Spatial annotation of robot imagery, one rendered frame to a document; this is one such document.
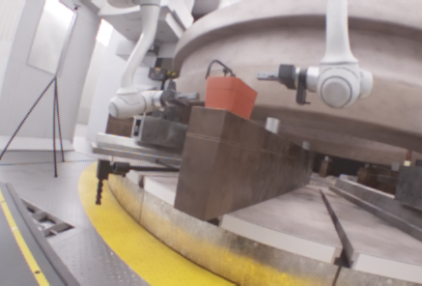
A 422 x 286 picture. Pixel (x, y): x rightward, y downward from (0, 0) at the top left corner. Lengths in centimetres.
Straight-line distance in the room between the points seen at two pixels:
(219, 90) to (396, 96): 104
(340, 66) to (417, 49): 130
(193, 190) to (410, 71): 152
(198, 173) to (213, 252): 42
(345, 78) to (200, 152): 49
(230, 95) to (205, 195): 35
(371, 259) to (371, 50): 126
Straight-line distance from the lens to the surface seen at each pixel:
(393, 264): 96
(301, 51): 166
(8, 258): 48
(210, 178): 74
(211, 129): 74
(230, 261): 101
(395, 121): 145
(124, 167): 135
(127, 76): 106
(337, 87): 55
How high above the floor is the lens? 58
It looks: 2 degrees down
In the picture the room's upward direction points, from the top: 12 degrees clockwise
